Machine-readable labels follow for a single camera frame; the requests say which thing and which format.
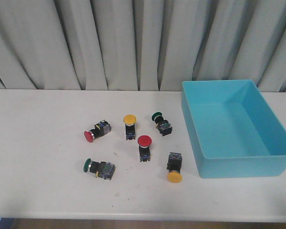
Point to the yellow button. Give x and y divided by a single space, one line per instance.
129 121
174 166

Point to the red button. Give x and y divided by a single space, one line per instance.
100 129
144 143

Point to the blue plastic box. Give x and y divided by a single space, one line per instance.
232 129

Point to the green button upper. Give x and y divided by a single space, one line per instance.
163 126

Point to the green button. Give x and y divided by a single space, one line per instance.
104 170
163 126

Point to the green button lower left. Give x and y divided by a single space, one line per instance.
104 170

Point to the grey pleated curtain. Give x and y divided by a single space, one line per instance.
144 45

